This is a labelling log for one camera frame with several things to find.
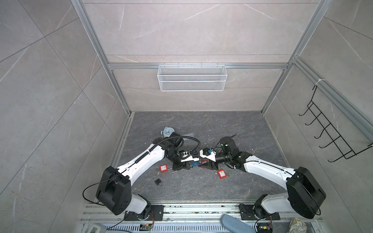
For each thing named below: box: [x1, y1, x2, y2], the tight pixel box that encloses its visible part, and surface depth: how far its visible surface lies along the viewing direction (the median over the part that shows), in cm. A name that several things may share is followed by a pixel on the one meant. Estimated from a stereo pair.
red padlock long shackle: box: [159, 164, 178, 175], surface depth 89 cm
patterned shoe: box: [287, 217, 308, 233], surface depth 69 cm
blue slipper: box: [220, 214, 256, 233], surface depth 70 cm
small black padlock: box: [154, 173, 163, 186], surface depth 85 cm
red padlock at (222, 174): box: [217, 169, 227, 180], surface depth 87 cm
